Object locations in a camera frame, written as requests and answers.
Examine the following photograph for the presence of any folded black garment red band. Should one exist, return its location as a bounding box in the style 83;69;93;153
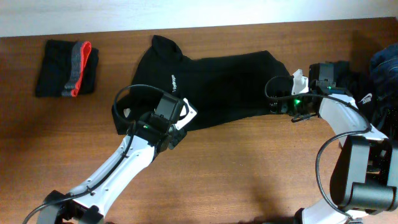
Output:
35;40;99;97

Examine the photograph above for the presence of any black left camera cable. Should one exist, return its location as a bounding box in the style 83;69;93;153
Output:
21;83;190;224

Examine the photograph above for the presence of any black clothes pile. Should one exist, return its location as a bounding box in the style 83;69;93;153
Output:
333;61;397;140

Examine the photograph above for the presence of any black right camera cable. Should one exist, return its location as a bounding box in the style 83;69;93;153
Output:
264;75;373;222

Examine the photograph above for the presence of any blue denim garment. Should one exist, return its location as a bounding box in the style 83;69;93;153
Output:
369;43;397;99

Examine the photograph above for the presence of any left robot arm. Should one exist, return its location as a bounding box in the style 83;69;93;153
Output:
35;93;197;223

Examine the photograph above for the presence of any black t-shirt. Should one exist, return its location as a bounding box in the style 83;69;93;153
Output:
112;35;291;134

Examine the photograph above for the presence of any black camera cable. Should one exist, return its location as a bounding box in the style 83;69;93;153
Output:
21;83;190;224
264;75;373;222

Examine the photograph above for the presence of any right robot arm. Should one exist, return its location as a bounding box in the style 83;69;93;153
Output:
264;63;397;223

